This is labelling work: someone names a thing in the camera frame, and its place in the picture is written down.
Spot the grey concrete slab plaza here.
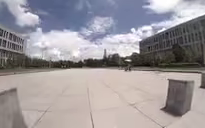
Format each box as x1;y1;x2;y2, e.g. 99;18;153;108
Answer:
0;67;205;128

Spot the row of dark trees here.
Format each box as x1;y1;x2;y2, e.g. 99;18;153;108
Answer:
0;43;205;70

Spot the distant tower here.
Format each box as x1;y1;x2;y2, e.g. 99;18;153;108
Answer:
103;48;108;60

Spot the white office building with windows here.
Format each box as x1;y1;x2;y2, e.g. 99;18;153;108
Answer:
0;20;27;68

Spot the raised kerb strip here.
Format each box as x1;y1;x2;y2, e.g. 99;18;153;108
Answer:
0;67;63;78
131;66;205;75

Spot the grey office building with windows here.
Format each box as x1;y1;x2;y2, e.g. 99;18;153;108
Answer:
138;11;205;66

